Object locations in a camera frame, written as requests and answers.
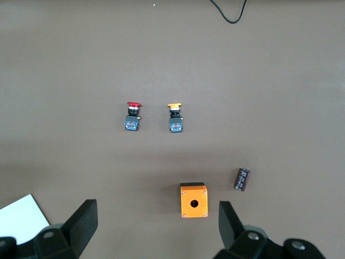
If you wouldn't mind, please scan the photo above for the yellow push button switch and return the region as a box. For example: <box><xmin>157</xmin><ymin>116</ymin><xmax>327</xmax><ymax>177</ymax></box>
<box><xmin>167</xmin><ymin>103</ymin><xmax>185</xmax><ymax>133</ymax></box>

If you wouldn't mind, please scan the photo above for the red push button switch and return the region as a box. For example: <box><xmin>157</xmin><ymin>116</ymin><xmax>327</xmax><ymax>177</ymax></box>
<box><xmin>123</xmin><ymin>101</ymin><xmax>144</xmax><ymax>132</ymax></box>

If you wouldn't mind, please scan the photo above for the orange button enclosure box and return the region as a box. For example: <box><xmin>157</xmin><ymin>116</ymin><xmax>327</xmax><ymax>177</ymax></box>
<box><xmin>180</xmin><ymin>182</ymin><xmax>209</xmax><ymax>219</ymax></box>

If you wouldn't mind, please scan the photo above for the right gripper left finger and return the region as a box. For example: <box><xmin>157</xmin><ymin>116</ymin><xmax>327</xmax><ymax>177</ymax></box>
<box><xmin>61</xmin><ymin>199</ymin><xmax>99</xmax><ymax>256</ymax></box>

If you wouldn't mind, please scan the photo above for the small black connector block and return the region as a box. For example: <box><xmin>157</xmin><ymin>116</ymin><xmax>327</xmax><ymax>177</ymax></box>
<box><xmin>233</xmin><ymin>167</ymin><xmax>252</xmax><ymax>193</ymax></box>

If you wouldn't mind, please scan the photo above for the thin black looped cable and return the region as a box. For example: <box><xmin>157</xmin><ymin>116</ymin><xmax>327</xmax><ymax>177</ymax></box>
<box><xmin>209</xmin><ymin>0</ymin><xmax>247</xmax><ymax>24</ymax></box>

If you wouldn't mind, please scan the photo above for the white drawer cabinet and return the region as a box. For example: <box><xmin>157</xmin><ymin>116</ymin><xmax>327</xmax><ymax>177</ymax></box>
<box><xmin>0</xmin><ymin>193</ymin><xmax>51</xmax><ymax>246</ymax></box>

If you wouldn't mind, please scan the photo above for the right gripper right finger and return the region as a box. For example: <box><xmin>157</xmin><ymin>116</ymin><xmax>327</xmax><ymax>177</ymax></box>
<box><xmin>218</xmin><ymin>201</ymin><xmax>246</xmax><ymax>251</ymax></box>

